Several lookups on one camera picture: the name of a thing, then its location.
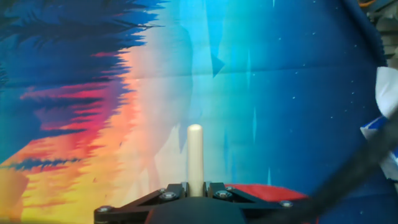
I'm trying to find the pale wooden drumstick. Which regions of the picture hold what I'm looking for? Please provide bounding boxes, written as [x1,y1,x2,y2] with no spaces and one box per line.
[187,124,205,197]

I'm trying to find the night sky forest printed cloth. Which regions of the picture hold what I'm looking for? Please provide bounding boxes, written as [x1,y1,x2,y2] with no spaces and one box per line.
[0,0,398,224]

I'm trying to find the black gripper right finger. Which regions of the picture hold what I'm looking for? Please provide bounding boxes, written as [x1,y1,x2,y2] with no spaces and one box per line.
[204,182,295,215]

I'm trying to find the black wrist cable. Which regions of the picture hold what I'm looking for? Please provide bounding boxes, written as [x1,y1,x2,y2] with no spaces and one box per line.
[248,108,398,224]

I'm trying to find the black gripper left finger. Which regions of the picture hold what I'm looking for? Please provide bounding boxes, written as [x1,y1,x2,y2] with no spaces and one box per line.
[94,182,188,224]

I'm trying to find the red drum with white skin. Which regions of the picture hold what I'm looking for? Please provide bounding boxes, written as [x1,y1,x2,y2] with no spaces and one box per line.
[224,183,320,224]

